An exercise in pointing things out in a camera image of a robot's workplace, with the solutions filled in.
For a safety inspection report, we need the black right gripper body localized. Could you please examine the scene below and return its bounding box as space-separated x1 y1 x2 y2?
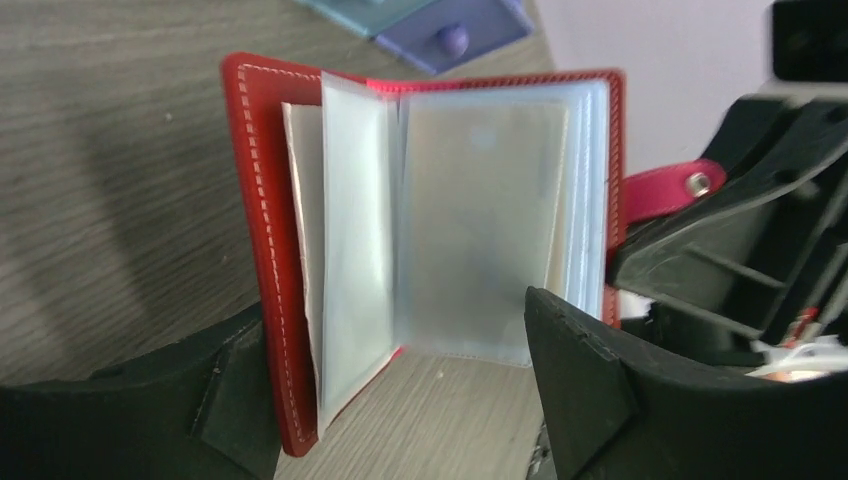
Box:
622 95 848 369

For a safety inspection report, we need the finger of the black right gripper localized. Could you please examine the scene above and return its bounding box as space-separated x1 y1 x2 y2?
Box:
606 99 848 342

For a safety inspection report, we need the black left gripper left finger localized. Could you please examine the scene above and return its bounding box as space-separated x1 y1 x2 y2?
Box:
1 305 281 479

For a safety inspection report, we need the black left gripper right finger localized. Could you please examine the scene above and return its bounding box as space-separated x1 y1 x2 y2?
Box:
525 287 847 479

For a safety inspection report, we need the purple drawer box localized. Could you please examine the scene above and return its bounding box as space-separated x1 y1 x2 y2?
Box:
374 0 534 75

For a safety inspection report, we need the light blue middle drawer box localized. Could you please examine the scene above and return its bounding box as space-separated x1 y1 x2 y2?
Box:
297 0 432 38

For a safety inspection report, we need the red leather card holder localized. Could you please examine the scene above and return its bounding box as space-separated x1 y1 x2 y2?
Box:
221 52 727 457

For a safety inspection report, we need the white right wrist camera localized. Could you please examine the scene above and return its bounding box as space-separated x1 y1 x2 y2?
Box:
770 0 847 83

